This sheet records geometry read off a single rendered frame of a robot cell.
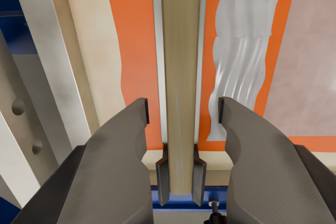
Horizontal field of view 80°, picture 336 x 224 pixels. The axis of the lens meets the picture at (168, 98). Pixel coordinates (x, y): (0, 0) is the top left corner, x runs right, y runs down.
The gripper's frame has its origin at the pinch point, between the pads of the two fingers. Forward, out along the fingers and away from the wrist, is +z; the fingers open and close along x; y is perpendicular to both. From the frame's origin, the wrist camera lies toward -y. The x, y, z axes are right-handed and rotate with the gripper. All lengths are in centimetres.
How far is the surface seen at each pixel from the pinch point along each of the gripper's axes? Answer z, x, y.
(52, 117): 112, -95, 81
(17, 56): 112, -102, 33
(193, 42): 6.5, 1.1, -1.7
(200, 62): 12.9, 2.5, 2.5
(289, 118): 16.8, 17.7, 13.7
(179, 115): 6.4, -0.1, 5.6
